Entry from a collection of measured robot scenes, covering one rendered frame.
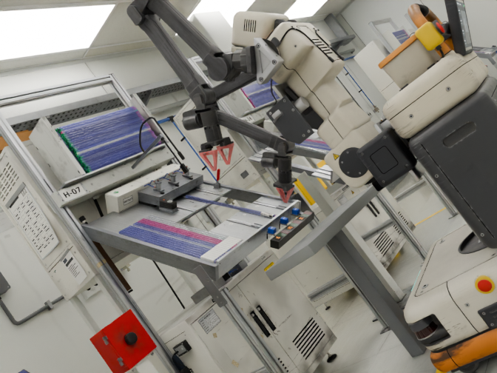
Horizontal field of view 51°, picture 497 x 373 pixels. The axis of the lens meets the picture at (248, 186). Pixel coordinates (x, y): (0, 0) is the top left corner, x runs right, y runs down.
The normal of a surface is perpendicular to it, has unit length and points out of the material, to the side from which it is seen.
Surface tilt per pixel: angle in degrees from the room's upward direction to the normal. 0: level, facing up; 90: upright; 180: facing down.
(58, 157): 90
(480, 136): 90
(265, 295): 90
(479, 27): 90
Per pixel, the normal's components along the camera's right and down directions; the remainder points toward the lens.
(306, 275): -0.53, 0.32
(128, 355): 0.61, -0.51
